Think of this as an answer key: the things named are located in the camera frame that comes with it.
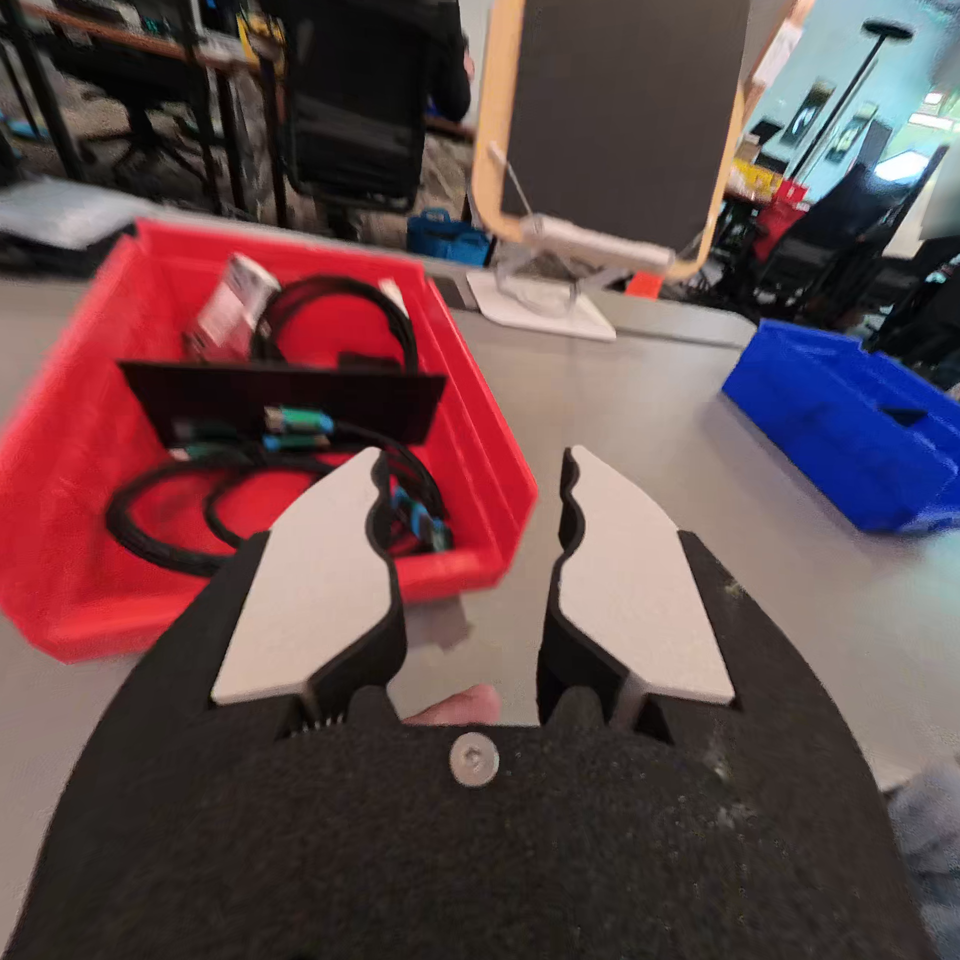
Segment person's left hand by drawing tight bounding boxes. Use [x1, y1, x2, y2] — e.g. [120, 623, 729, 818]
[405, 682, 502, 727]

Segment small yellow bin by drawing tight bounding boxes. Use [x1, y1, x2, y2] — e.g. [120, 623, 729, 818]
[731, 161, 785, 198]

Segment blue plastic bin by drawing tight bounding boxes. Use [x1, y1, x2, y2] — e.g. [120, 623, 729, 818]
[721, 318, 960, 535]

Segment red plastic bin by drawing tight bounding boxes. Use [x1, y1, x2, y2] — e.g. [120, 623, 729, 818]
[0, 219, 539, 665]

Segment person's denim legs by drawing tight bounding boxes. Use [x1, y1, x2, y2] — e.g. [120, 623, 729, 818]
[885, 765, 960, 901]

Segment red bag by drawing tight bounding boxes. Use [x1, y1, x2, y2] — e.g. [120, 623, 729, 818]
[753, 180, 811, 264]

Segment black divider of red bin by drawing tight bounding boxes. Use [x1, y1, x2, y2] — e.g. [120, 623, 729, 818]
[118, 360, 449, 451]

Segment blue bag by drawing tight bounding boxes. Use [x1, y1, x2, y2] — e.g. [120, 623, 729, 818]
[407, 208, 492, 265]

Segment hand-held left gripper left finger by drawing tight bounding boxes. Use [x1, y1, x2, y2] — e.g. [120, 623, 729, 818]
[210, 446, 409, 708]

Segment wood-framed dark board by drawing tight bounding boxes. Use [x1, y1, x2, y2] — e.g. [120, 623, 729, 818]
[471, 0, 751, 282]

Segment black floor lamp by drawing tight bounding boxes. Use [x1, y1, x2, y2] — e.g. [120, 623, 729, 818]
[791, 18, 916, 181]

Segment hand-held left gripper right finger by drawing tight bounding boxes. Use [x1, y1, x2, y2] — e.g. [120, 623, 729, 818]
[537, 444, 738, 706]

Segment black office chair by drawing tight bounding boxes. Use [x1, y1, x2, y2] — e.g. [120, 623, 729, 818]
[281, 0, 472, 226]

